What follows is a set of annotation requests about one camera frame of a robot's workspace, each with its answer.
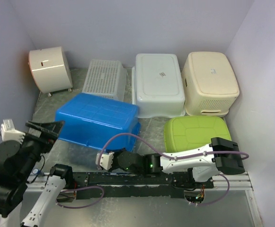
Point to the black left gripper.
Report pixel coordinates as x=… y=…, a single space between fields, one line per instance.
x=50 y=130

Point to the blue plastic tray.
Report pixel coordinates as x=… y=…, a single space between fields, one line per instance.
x=91 y=121

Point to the green plastic tray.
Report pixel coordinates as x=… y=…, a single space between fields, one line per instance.
x=191 y=132

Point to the white perforated basket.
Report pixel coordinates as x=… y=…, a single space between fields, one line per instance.
x=106 y=79

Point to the large white plastic tub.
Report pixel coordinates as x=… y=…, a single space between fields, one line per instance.
x=157 y=86

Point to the beige perforated laundry basket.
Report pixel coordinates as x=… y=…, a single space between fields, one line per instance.
x=210 y=84

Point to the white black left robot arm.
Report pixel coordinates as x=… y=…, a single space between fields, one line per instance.
x=19 y=152

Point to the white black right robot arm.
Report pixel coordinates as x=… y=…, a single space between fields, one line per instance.
x=218 y=156

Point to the cream cylindrical container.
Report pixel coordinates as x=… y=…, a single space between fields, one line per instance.
x=50 y=70

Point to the small blue white bottle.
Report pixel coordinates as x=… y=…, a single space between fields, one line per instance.
x=37 y=172

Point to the black base bar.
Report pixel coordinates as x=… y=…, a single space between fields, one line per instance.
x=125 y=185

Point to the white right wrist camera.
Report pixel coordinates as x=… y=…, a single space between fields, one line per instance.
x=105 y=161

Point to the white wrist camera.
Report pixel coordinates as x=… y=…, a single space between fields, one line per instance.
x=8 y=132
x=105 y=161

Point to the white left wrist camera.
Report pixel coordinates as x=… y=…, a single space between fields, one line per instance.
x=8 y=132

